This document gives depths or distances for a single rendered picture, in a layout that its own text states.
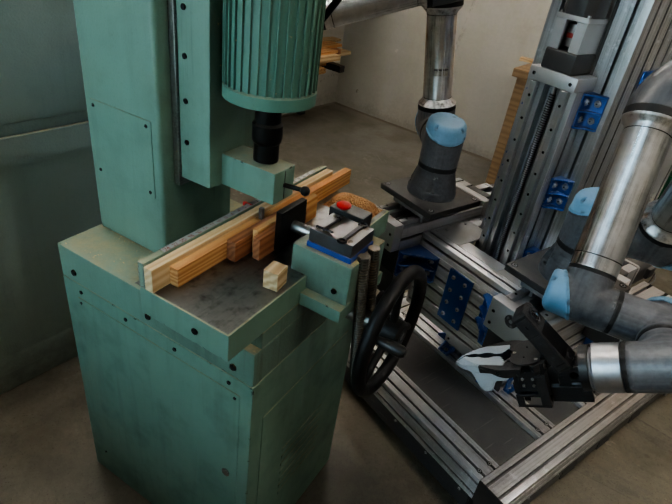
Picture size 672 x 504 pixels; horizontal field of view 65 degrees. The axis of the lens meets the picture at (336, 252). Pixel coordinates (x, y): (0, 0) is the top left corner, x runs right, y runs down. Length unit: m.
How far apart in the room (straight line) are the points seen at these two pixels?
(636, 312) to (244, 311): 0.64
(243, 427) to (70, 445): 0.89
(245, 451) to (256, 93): 0.74
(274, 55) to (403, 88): 3.80
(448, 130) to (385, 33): 3.26
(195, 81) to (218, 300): 0.41
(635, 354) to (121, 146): 1.02
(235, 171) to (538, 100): 0.80
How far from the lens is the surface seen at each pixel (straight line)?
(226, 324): 0.93
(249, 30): 0.94
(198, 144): 1.11
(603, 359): 0.88
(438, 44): 1.65
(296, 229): 1.10
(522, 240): 1.58
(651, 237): 1.31
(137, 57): 1.11
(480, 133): 4.44
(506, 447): 1.80
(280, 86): 0.96
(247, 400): 1.12
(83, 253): 1.31
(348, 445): 1.92
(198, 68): 1.06
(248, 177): 1.09
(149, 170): 1.18
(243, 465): 1.28
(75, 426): 2.01
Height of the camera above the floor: 1.51
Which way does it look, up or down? 32 degrees down
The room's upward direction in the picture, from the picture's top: 9 degrees clockwise
